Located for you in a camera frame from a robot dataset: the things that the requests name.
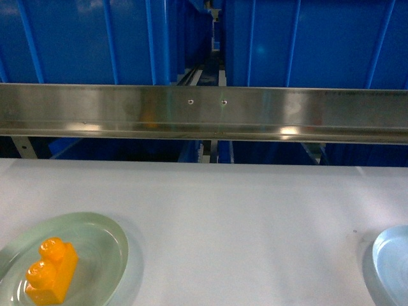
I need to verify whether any large blue bin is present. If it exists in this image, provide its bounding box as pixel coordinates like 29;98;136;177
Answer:
1;1;212;85
222;1;407;89

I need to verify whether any orange yellow toy block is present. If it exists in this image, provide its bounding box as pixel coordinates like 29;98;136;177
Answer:
25;237;78;305

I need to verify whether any clear green glass plate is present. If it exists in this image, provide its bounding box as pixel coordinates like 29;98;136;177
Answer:
1;212;128;305

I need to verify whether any light blue plate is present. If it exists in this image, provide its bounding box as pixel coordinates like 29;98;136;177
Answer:
372;225;407;305

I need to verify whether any stainless steel rail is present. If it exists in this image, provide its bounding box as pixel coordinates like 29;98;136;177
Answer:
1;84;407;145

